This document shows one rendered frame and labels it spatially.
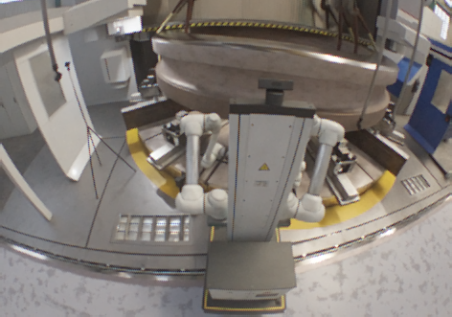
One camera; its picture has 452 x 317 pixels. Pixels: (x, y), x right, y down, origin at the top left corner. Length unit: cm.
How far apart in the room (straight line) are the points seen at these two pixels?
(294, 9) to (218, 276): 531
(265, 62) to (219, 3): 313
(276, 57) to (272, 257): 172
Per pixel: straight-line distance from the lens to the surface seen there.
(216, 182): 239
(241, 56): 209
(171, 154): 272
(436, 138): 618
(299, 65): 207
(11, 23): 302
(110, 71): 528
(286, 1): 532
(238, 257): 135
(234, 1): 499
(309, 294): 229
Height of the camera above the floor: 211
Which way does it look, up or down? 39 degrees down
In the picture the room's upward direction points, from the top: straight up
